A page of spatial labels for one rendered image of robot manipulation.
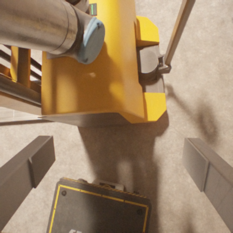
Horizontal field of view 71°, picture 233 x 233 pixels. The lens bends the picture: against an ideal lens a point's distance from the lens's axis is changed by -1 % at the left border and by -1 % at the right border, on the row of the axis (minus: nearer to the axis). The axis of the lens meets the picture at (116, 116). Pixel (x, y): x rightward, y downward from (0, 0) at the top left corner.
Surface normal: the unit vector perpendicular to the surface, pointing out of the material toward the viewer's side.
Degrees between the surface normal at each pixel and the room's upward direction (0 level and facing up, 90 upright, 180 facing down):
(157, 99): 22
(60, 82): 0
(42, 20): 86
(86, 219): 0
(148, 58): 0
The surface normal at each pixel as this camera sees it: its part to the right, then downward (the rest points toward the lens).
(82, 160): -0.13, -0.13
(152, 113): 0.25, -0.15
